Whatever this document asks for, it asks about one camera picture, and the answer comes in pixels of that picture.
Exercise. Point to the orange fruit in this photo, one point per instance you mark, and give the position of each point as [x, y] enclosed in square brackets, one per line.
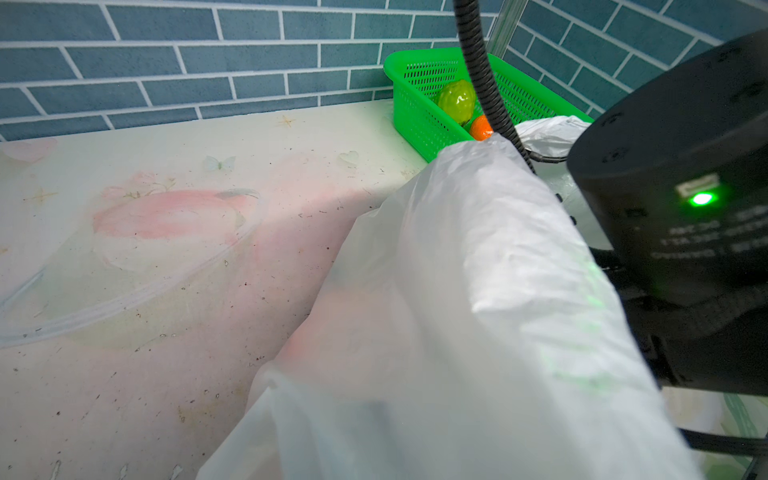
[480, 128]

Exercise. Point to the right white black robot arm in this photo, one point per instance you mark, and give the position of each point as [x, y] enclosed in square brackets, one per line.
[676, 176]

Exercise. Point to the white plastic bag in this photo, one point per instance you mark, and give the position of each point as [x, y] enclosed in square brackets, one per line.
[464, 331]

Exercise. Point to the green plastic basket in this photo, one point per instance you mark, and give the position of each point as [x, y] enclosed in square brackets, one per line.
[419, 76]

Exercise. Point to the green fruit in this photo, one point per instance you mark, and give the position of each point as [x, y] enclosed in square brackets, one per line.
[458, 99]

